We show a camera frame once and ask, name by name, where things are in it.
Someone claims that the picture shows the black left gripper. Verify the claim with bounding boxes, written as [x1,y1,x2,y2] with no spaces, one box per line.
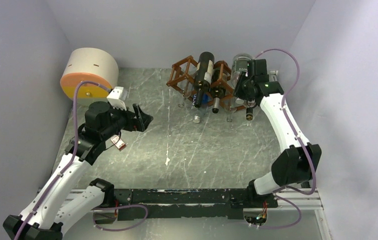
[100,101,153,140]

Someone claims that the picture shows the green wine bottle brown label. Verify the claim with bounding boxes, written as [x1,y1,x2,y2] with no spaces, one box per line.
[210,67,226,114]

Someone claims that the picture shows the dark bottle cream label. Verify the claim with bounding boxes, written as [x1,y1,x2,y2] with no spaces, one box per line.
[194,51,215,108]

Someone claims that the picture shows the clear bottle silver cap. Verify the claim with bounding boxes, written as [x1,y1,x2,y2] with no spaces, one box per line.
[229,53,253,97]

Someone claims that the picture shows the small dark bottle gold cap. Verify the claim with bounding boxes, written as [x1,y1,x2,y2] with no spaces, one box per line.
[246,106,255,121]

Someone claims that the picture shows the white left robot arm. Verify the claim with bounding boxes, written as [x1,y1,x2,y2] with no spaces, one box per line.
[2,101,153,240]

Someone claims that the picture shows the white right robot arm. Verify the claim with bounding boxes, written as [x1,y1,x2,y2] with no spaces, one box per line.
[231,57,322,207]

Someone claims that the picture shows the brown wooden wine rack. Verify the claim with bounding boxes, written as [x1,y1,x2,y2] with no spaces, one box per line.
[166,55,246,113]

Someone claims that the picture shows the small red white card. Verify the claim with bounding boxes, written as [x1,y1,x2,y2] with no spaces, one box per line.
[111,135,127,151]

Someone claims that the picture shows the beige orange yellow cylinder box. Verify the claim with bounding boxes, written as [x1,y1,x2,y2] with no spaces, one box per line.
[60,47,119,106]

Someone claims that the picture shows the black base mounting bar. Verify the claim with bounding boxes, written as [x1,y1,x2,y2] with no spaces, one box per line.
[96,188,278,221]

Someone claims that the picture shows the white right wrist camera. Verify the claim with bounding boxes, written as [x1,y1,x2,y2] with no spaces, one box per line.
[268,70,279,82]

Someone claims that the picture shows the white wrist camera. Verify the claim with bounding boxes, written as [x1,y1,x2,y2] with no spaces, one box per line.
[268,70,279,82]
[106,86,128,110]

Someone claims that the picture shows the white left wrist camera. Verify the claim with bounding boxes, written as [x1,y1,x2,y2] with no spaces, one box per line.
[106,86,128,110]

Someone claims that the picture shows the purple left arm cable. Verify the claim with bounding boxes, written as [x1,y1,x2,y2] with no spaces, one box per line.
[13,81,149,240]

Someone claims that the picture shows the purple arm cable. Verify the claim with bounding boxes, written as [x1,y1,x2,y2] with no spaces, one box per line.
[248,48,318,230]
[13,81,149,240]

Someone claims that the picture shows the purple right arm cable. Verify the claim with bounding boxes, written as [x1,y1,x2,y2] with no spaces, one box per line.
[248,48,318,230]

